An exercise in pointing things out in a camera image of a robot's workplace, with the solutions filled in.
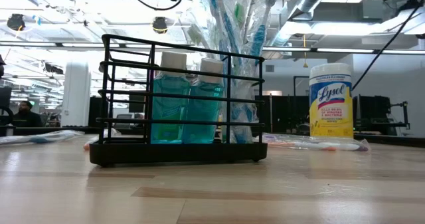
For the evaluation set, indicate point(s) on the person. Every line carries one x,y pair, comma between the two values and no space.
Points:
26,117

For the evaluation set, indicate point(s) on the blue mouthwash bottle white cap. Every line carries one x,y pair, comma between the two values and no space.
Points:
169,111
202,111

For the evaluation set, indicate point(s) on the black room divider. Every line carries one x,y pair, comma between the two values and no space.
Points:
292,114

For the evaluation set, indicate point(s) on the black ceiling device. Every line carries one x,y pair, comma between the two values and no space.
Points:
16,22
160,25

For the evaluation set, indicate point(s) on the wrapped toothbrushes right pile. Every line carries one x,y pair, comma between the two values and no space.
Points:
360,147

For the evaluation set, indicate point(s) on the white column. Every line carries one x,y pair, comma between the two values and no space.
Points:
76,94

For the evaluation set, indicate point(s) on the yellow Lysol wipes canister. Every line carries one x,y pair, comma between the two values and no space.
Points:
330,101

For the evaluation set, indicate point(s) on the black metal stand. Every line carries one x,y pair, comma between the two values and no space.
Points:
294,97

